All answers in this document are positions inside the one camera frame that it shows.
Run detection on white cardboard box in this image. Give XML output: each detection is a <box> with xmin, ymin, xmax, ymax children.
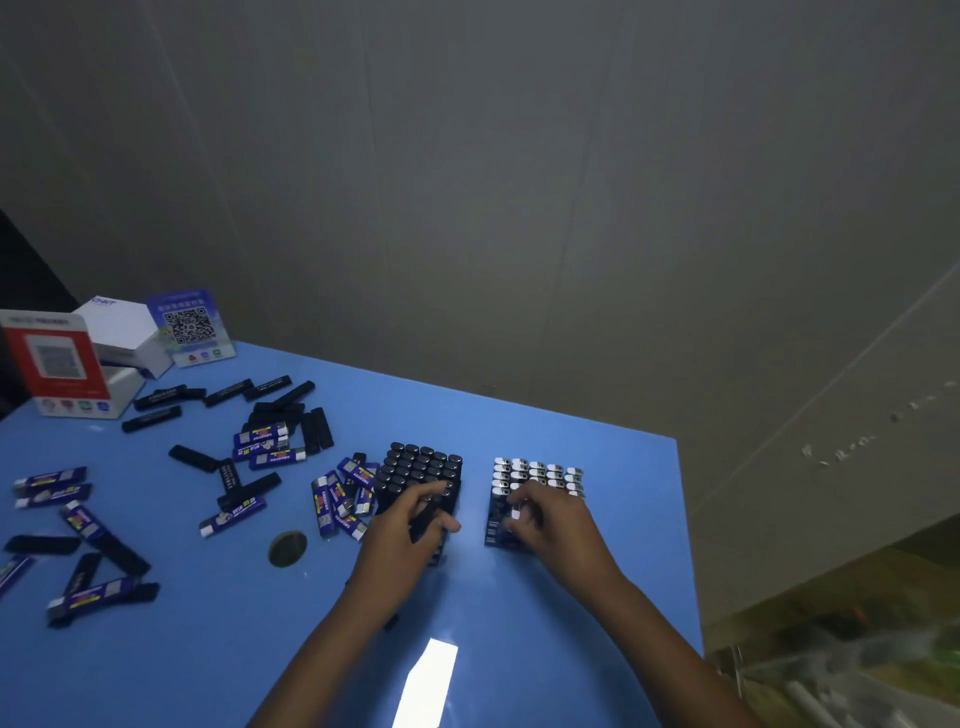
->
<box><xmin>73</xmin><ymin>295</ymin><xmax>174</xmax><ymax>380</ymax></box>

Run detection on person's right forearm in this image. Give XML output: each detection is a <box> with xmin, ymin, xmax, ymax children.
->
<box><xmin>592</xmin><ymin>569</ymin><xmax>763</xmax><ymax>728</ymax></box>

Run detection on person's left hand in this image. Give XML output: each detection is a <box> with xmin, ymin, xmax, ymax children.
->
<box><xmin>348</xmin><ymin>479</ymin><xmax>463</xmax><ymax>609</ymax></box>

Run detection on blue code sign stand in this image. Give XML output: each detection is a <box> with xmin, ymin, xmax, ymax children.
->
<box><xmin>144</xmin><ymin>289</ymin><xmax>237</xmax><ymax>370</ymax></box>

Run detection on person's left forearm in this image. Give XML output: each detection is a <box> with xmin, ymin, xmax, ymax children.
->
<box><xmin>247</xmin><ymin>581</ymin><xmax>395</xmax><ymax>728</ymax></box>

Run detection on crumpled clear plastic bags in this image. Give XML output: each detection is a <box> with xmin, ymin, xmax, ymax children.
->
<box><xmin>712</xmin><ymin>622</ymin><xmax>960</xmax><ymax>728</ymax></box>

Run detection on row of black lighters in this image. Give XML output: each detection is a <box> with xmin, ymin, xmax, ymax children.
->
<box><xmin>377</xmin><ymin>442</ymin><xmax>464</xmax><ymax>519</ymax></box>

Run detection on row of blue lighters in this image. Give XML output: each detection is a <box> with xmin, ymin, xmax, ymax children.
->
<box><xmin>491</xmin><ymin>457</ymin><xmax>586</xmax><ymax>500</ymax></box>

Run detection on red code sign stand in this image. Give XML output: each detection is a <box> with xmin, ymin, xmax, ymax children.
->
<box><xmin>0</xmin><ymin>308</ymin><xmax>146</xmax><ymax>420</ymax></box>

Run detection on dark round disc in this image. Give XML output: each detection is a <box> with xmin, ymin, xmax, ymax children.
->
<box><xmin>268</xmin><ymin>530</ymin><xmax>309</xmax><ymax>569</ymax></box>

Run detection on black grid tray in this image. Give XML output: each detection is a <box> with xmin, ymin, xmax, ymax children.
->
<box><xmin>374</xmin><ymin>442</ymin><xmax>464</xmax><ymax>571</ymax></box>
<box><xmin>483</xmin><ymin>457</ymin><xmax>586</xmax><ymax>549</ymax></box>

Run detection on person's right hand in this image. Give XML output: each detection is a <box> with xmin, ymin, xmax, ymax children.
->
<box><xmin>503</xmin><ymin>479</ymin><xmax>625</xmax><ymax>595</ymax></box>

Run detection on pile of mixed lighters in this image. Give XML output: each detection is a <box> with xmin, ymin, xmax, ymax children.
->
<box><xmin>0</xmin><ymin>374</ymin><xmax>380</xmax><ymax>630</ymax></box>

